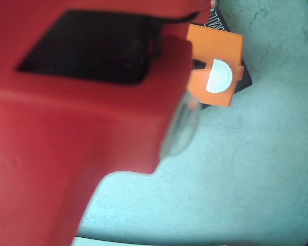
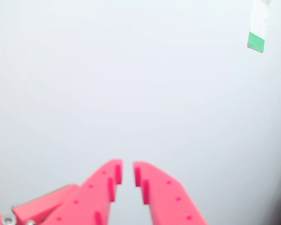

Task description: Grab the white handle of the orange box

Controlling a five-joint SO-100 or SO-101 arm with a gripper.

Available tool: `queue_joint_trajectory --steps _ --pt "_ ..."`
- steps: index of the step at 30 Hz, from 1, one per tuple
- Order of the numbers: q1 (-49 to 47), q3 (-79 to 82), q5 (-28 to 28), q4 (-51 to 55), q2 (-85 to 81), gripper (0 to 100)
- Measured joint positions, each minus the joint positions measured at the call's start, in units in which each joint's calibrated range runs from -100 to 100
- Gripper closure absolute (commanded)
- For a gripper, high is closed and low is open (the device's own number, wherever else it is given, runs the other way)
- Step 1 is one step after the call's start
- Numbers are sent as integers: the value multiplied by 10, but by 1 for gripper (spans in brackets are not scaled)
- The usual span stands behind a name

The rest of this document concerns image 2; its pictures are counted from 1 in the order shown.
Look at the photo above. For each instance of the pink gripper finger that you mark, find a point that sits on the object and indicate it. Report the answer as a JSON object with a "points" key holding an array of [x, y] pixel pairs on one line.
{"points": [[168, 201], [91, 199]]}

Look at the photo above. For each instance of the white paper label green patch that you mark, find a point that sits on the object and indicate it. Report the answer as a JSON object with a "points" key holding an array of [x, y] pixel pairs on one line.
{"points": [[256, 42]]}

